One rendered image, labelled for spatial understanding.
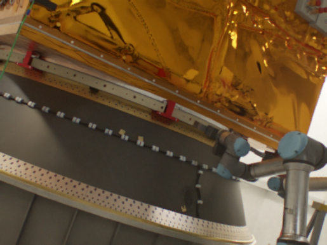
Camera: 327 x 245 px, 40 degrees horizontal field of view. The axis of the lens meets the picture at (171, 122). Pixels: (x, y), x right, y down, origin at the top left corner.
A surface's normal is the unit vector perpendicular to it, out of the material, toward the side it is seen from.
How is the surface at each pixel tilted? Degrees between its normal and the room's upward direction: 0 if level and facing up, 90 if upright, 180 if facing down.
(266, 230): 90
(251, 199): 90
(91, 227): 90
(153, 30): 89
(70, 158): 62
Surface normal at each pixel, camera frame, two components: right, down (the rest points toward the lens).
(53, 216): 0.06, -0.06
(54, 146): 0.10, -0.53
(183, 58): 0.62, 0.09
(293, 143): -0.75, -0.44
